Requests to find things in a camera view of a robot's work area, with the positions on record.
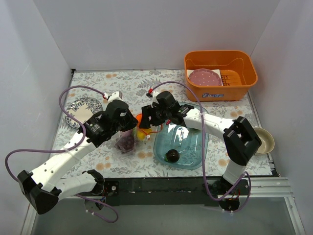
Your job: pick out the dark purple plum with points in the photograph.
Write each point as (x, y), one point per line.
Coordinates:
(172, 156)

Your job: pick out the red grape bunch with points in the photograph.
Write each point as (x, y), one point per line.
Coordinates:
(126, 142)

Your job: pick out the pink dotted plate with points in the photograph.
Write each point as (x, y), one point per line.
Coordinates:
(206, 83)

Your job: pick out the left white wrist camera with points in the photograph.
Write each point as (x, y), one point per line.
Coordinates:
(117, 95)

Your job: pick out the beige ceramic bowl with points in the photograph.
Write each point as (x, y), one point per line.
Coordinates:
(267, 141)

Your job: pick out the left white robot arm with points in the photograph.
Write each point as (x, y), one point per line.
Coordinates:
(45, 186)

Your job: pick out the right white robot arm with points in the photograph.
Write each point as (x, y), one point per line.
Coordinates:
(240, 138)

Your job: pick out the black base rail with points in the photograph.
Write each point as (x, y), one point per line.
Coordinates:
(160, 191)

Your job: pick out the yellow bell pepper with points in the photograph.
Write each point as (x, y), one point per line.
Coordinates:
(140, 135)

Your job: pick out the orange plastic basin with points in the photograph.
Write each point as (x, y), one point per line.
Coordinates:
(237, 72)

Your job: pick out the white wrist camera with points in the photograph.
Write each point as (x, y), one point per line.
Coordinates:
(153, 95)
(117, 95)

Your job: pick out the clear zip top bag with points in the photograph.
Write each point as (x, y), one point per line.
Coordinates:
(149, 132)

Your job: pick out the blue floral plate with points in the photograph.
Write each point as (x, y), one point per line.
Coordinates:
(84, 108)

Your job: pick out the orange fruit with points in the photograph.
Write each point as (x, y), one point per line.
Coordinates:
(138, 118)

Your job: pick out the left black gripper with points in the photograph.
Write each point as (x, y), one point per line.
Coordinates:
(130, 120)

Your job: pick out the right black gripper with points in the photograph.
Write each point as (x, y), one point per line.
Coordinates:
(146, 116)

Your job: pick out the blue transparent plastic tray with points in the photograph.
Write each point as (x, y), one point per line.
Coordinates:
(182, 139)

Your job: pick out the floral tablecloth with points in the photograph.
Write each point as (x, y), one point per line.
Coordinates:
(141, 162)

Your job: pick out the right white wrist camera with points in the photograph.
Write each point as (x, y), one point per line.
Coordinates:
(153, 95)

